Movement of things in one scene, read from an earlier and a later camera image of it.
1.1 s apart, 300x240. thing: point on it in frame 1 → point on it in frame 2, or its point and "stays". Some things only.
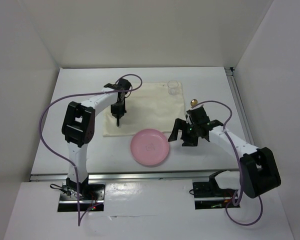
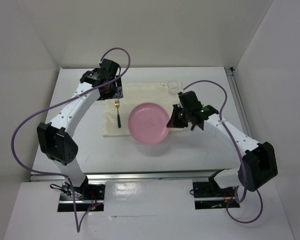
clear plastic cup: [173, 87] stays
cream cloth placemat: [149, 105] stays
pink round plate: [149, 146] → [148, 123]
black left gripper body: [118, 108] → [109, 94]
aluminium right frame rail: [229, 72] stays
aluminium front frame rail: [63, 177] stays
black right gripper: [182, 125] → [174, 122]
